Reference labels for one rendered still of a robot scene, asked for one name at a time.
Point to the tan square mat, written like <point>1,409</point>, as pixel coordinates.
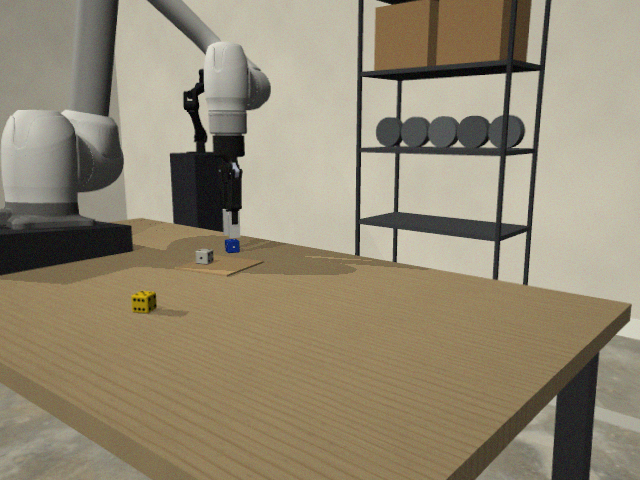
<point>221,266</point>

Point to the blue die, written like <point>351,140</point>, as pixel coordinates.
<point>232,246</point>

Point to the white die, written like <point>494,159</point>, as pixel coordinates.
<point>204,256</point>

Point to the yellow die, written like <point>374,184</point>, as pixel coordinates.
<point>144,302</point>

